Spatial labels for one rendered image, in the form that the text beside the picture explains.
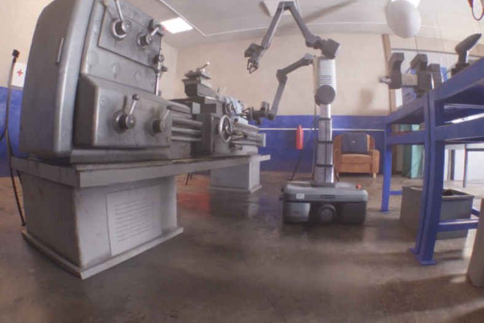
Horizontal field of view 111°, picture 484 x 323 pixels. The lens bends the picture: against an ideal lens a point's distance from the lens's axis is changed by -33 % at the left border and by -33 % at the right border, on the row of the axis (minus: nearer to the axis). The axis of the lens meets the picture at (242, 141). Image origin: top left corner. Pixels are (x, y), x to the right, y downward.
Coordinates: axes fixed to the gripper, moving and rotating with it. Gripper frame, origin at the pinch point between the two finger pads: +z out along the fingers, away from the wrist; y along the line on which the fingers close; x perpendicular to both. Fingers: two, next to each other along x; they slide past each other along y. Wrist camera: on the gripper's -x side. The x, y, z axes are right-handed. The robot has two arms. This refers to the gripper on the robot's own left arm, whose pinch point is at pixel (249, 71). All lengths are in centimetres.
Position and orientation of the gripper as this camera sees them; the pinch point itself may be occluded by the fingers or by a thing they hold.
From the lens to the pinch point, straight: 194.3
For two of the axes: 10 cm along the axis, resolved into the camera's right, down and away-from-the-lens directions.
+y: -1.9, -0.3, -9.8
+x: 8.4, 5.2, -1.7
